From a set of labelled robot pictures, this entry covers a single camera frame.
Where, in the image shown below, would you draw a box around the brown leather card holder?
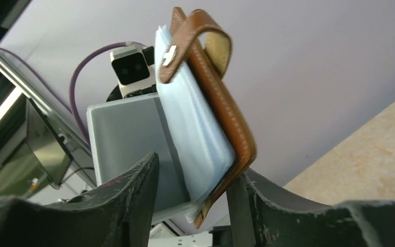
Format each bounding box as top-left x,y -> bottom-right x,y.
87,7 -> 257,228

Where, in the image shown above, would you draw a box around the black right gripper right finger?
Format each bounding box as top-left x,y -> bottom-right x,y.
226,169 -> 395,246

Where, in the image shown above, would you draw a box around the ceiling light strips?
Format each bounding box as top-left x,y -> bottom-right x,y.
0,87 -> 23,121

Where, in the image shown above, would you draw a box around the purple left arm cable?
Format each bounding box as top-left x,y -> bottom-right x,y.
0,41 -> 147,146

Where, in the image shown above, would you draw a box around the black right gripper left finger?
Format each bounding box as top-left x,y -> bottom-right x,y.
0,152 -> 159,246

